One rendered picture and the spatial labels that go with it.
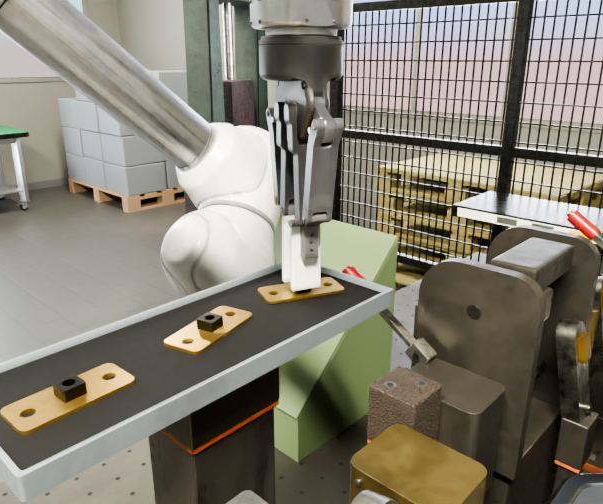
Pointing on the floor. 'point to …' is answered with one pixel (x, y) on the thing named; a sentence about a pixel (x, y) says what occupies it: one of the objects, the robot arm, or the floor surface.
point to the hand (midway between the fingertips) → (301, 251)
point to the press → (234, 97)
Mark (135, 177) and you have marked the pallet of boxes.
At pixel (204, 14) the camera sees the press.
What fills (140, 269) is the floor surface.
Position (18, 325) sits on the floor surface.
